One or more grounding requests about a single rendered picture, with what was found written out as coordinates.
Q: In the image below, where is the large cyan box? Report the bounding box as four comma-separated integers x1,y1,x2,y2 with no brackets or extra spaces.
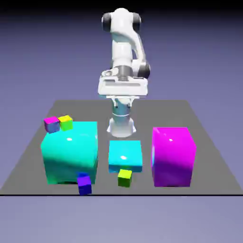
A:
108,140,143,174

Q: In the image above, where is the large turquoise box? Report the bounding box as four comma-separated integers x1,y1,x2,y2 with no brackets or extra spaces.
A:
40,121,99,185

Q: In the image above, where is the large magenta box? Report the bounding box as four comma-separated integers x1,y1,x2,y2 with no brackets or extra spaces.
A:
151,126,196,188

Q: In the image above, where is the small lime cube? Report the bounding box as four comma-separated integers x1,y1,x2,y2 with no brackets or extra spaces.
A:
117,168,133,188

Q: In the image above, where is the small blue cube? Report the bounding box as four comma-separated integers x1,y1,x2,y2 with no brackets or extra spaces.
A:
77,172,93,196

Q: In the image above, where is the small magenta cube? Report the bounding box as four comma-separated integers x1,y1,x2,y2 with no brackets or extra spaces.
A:
43,116,61,134

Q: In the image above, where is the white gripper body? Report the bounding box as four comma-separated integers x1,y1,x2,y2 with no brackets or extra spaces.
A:
97,75,149,100

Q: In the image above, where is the small yellow cube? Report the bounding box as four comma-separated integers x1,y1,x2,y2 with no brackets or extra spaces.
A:
57,114,74,131

